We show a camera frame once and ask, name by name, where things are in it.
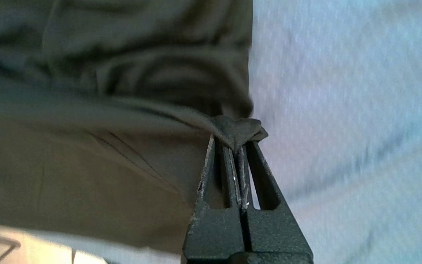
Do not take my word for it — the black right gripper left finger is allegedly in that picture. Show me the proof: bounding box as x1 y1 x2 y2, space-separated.
182 135 245 262

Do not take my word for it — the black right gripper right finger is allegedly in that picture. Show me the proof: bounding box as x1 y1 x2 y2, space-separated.
238 140 314 262

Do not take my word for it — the black printed T-shirt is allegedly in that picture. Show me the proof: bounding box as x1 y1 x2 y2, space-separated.
0 0 269 256

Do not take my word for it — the blue bed sheet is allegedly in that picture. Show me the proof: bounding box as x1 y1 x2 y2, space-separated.
72 0 422 264

